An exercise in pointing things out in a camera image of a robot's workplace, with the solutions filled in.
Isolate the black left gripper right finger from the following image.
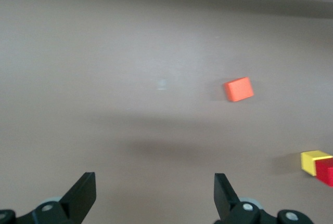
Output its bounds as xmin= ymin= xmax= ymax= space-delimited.
xmin=213 ymin=173 xmax=276 ymax=224

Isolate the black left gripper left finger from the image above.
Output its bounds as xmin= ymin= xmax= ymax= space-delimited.
xmin=15 ymin=172 xmax=97 ymax=224

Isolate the red cube block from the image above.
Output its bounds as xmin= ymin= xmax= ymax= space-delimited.
xmin=314 ymin=157 xmax=333 ymax=188

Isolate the yellow cube block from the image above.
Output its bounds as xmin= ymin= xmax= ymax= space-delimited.
xmin=300 ymin=150 xmax=333 ymax=177

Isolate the orange cube block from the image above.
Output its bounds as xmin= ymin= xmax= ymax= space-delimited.
xmin=223 ymin=76 xmax=254 ymax=103

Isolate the brown table cover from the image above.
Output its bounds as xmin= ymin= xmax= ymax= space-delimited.
xmin=0 ymin=0 xmax=333 ymax=224

